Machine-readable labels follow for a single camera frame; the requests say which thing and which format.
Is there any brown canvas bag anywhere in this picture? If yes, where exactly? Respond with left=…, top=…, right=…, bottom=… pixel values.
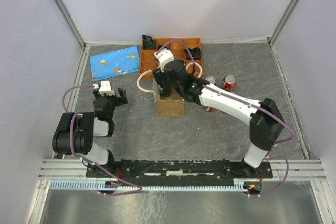
left=137, top=70, right=208, bottom=118

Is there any purple soda can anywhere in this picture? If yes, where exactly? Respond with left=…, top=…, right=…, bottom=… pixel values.
left=205, top=76, right=216, bottom=85

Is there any red soda can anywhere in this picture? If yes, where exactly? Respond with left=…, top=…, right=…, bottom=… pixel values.
left=204, top=106, right=215, bottom=112
left=223, top=74, right=237, bottom=92

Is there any green glass bottle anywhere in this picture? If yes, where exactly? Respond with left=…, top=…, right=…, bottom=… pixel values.
left=160, top=88, right=172, bottom=97

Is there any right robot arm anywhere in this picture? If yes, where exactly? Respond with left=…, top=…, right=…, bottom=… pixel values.
left=152, top=60, right=285, bottom=177

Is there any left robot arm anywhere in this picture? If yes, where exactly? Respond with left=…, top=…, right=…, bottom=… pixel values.
left=52, top=88, right=128, bottom=177

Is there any blue patterned cloth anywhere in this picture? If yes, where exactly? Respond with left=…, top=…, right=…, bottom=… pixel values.
left=90, top=46, right=140, bottom=81

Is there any orange compartment tray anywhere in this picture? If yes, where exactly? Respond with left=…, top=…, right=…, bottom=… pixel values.
left=139, top=38, right=205, bottom=77

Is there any black rolled band right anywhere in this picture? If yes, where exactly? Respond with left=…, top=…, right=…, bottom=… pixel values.
left=184, top=47, right=202, bottom=60

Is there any dark patterned rolled fabric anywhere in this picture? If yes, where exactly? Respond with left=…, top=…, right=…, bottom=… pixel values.
left=142, top=35, right=156, bottom=50

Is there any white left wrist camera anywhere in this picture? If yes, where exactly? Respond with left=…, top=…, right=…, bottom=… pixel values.
left=99, top=81, right=115, bottom=96

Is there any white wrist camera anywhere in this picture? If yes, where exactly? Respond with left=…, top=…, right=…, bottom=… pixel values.
left=99, top=81, right=115, bottom=96
left=154, top=49, right=174, bottom=70

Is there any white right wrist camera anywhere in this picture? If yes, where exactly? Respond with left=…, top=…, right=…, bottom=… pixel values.
left=154, top=49, right=174, bottom=70

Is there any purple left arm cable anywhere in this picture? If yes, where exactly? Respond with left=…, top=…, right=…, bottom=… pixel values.
left=61, top=84, right=143, bottom=197

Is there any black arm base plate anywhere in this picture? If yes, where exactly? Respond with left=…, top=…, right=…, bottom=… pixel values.
left=86, top=158, right=274, bottom=187

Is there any light blue cable duct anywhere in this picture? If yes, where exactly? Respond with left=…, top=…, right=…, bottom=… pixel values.
left=50, top=179, right=247, bottom=192

